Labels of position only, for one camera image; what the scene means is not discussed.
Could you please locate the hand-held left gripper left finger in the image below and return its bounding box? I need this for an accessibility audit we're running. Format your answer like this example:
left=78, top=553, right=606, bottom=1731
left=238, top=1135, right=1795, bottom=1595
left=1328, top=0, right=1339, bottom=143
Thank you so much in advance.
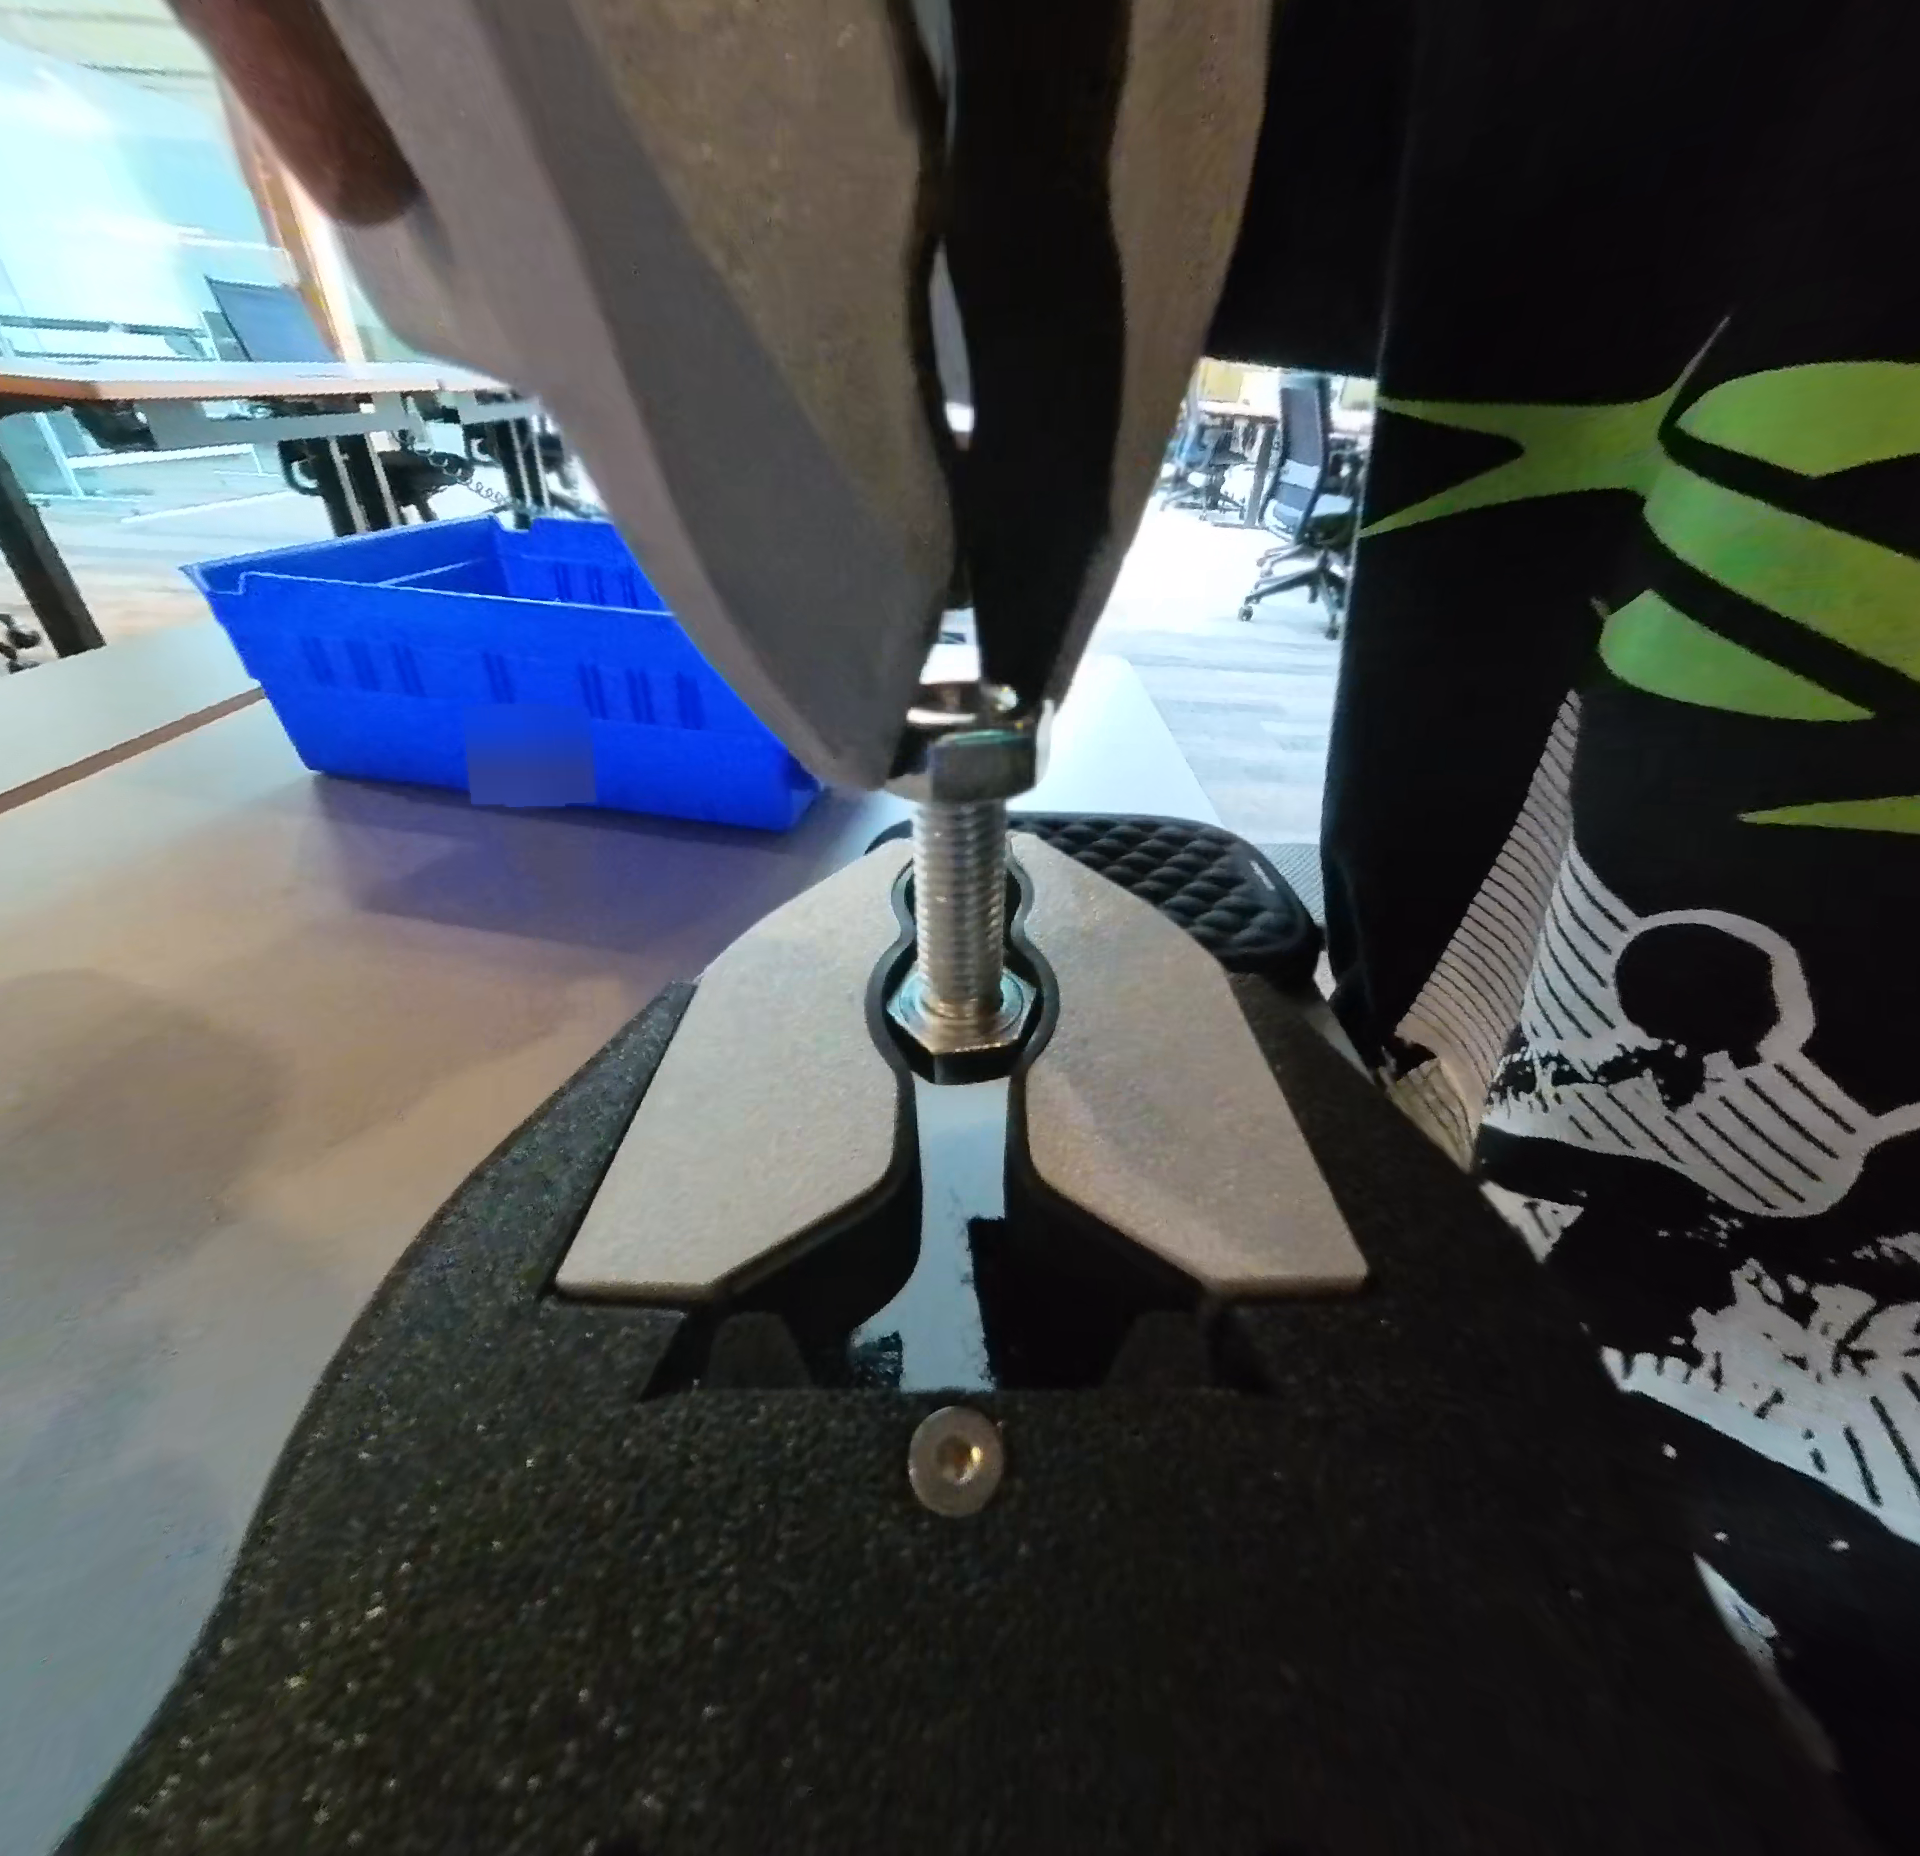
left=554, top=834, right=930, bottom=1306

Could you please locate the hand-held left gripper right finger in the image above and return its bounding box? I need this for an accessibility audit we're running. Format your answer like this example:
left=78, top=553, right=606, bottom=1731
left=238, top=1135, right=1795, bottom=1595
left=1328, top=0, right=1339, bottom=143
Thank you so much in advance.
left=1004, top=834, right=1371, bottom=1306

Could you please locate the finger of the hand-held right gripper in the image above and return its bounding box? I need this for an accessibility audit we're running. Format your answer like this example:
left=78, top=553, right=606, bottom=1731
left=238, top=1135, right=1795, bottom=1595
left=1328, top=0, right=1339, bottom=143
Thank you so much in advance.
left=285, top=0, right=964, bottom=796
left=937, top=0, right=1281, bottom=727

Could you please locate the silver hex nut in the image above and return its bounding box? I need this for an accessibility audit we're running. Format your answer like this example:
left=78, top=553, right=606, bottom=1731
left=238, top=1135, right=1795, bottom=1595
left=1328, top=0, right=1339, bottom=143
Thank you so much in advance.
left=886, top=978, right=1045, bottom=1057

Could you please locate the silver hex bolt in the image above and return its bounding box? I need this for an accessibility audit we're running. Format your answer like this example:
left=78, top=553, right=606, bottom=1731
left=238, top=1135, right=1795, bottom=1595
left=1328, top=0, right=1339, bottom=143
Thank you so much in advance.
left=901, top=676, right=1055, bottom=1027

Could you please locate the person's right hand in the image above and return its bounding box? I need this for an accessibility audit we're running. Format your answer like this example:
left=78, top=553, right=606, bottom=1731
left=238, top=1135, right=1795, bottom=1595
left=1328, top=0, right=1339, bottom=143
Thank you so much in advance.
left=127, top=0, right=423, bottom=225

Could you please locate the black quilted wrist rest pad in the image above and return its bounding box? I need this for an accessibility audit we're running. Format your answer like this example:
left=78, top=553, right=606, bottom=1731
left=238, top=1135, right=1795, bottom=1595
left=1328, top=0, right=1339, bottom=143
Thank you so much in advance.
left=1007, top=813, right=1324, bottom=994

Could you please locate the black office chair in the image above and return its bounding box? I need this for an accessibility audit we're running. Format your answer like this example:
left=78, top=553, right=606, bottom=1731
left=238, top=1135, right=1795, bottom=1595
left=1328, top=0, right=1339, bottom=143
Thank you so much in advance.
left=1238, top=372, right=1371, bottom=643
left=1163, top=401, right=1252, bottom=517

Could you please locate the person's black printed shirt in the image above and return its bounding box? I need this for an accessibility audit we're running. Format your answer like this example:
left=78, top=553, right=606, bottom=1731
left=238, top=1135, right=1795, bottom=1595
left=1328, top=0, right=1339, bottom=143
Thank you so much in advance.
left=1319, top=312, right=1920, bottom=1856

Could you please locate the dark computer monitor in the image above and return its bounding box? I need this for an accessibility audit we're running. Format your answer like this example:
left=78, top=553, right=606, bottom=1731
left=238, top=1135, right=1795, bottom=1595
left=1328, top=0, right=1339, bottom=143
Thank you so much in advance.
left=203, top=277, right=339, bottom=369

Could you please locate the blue plastic bin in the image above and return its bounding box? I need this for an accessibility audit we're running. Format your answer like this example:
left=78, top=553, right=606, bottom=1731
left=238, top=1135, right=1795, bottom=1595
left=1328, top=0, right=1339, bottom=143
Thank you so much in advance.
left=180, top=512, right=824, bottom=835

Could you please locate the wooden office desk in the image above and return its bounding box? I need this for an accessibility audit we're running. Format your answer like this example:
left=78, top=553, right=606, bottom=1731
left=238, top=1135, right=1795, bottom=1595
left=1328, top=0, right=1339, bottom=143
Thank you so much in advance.
left=0, top=359, right=573, bottom=657

